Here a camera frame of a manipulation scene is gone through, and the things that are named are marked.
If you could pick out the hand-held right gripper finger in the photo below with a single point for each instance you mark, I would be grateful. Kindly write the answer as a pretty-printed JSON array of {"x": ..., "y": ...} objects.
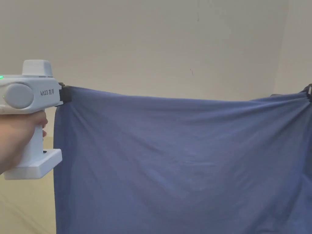
[{"x": 309, "y": 92}]

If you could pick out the dark blue shirt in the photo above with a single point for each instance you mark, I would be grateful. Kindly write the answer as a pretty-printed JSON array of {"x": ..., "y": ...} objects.
[{"x": 175, "y": 160}]

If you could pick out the bed with beige sheet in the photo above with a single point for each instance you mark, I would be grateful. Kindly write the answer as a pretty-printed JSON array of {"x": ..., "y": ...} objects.
[{"x": 24, "y": 207}]

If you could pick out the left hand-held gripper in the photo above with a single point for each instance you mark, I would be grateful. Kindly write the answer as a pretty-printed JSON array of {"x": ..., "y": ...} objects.
[{"x": 46, "y": 93}]

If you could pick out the person's left hand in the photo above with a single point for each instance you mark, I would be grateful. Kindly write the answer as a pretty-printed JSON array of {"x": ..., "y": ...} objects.
[{"x": 17, "y": 139}]

